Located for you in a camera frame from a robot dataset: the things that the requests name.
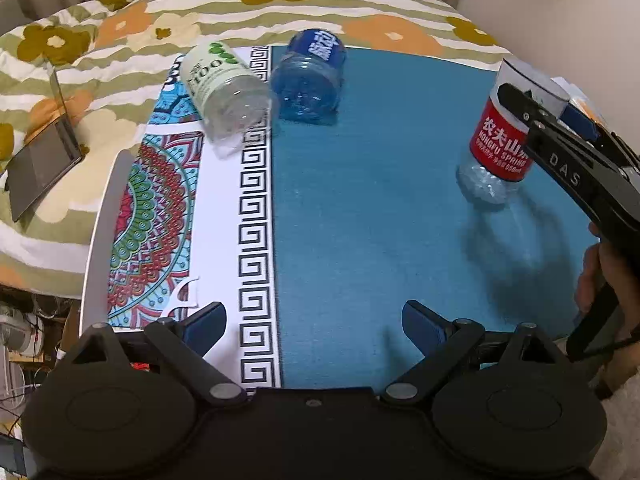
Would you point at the blue patterned table mat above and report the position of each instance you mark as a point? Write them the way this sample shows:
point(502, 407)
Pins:
point(360, 200)

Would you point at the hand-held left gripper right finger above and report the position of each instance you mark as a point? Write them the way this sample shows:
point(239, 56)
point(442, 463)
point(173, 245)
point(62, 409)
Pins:
point(423, 327)

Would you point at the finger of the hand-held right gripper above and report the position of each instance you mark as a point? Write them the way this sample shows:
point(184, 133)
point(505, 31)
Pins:
point(580, 121)
point(520, 101)

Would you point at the grey laptop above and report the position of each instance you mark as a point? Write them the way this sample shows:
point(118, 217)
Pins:
point(42, 160)

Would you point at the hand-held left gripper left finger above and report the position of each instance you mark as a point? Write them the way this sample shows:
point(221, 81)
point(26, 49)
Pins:
point(204, 326)

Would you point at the green white label bottle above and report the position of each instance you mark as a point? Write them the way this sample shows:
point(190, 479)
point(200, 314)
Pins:
point(222, 91)

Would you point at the red label water bottle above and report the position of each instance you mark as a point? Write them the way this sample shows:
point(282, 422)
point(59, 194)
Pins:
point(502, 140)

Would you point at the floral blanket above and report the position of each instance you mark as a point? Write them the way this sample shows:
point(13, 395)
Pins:
point(90, 35)

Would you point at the small white plastic piece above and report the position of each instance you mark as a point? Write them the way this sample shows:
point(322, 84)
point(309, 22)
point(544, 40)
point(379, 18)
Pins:
point(184, 296)

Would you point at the person's right hand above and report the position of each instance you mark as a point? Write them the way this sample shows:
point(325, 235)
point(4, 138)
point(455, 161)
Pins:
point(590, 280)

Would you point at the blue water bottle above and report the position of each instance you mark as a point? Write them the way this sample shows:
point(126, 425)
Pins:
point(311, 77)

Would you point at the person's right forearm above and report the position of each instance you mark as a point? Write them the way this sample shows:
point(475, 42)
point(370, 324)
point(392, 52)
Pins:
point(622, 365)

